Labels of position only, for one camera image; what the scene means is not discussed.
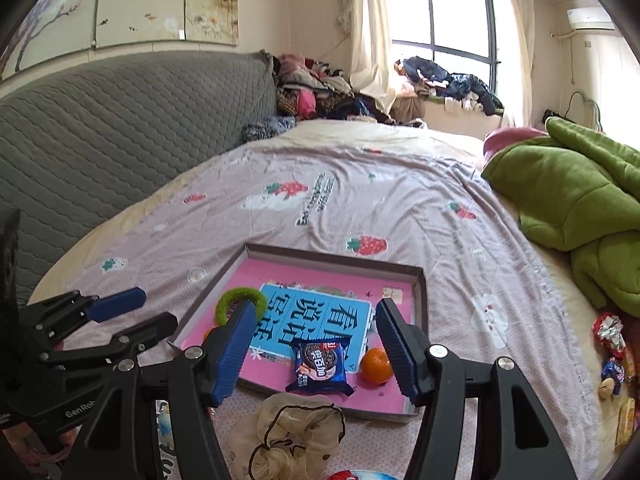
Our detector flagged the dark patterned cloth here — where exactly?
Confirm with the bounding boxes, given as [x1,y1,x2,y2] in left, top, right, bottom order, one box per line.
[242,116,297,143]

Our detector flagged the green fuzzy ring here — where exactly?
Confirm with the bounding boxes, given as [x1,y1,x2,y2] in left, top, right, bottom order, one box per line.
[216,287,268,328]

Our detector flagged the magenta pillow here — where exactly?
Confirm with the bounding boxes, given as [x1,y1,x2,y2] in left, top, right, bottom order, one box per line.
[482,127,551,166]

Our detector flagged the green fleece blanket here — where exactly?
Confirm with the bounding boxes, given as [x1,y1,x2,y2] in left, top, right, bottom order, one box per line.
[481,116,640,318]

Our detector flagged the floral wall picture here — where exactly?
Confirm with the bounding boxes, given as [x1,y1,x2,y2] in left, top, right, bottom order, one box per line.
[0,0,240,81]

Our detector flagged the blue cookie packet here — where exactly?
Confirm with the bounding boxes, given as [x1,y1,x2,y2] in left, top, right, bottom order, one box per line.
[285,337,356,398]

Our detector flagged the white air conditioner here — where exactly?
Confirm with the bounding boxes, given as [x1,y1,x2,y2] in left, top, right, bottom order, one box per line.
[567,7,615,31]

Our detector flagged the window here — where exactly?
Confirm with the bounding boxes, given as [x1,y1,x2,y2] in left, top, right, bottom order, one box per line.
[381,0,503,106]

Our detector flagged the red capsule toy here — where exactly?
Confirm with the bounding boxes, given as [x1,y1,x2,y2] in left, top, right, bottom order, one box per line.
[327,468,396,480]

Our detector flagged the strawberry print bed sheet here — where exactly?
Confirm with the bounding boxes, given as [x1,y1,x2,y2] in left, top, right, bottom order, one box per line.
[27,147,601,480]

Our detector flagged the red white candy packet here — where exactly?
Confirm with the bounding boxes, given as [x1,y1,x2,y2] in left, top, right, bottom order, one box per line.
[592,311,627,351]

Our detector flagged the grey quilted headboard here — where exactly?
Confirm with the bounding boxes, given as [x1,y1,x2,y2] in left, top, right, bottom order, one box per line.
[0,50,278,306]

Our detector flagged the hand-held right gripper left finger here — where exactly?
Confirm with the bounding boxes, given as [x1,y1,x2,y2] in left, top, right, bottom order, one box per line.
[60,300,261,480]

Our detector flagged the pile of clothes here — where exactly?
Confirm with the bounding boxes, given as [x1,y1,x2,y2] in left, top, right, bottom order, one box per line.
[275,52,396,123]

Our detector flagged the grey shallow box pink inside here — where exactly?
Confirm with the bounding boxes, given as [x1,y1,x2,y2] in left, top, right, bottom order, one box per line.
[167,243,428,425]

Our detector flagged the cream drawstring bag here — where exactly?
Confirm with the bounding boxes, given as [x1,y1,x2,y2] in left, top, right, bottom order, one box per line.
[230,392,347,480]

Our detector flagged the dark clothes on windowsill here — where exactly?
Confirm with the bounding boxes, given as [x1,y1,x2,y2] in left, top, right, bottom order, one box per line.
[395,56,505,116]

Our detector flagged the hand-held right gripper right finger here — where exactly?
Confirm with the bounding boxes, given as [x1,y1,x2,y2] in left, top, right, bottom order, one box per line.
[375,297,576,480]

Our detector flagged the white wall cable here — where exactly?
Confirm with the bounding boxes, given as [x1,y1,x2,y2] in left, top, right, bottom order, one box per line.
[567,91,603,131]

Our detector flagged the orange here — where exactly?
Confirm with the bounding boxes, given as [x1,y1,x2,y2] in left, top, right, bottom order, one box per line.
[360,347,394,385]

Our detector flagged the yellow snack packet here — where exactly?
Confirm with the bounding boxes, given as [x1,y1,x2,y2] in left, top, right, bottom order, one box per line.
[615,400,639,453]

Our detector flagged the cream curtain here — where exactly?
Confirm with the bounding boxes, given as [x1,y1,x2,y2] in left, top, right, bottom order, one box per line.
[500,0,534,128]
[345,0,396,111]

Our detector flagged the small snack packets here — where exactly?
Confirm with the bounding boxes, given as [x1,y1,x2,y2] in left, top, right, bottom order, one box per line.
[597,357,626,401]

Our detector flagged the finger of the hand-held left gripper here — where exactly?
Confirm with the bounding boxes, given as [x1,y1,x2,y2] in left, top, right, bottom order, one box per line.
[20,287,147,351]
[39,311,179,369]

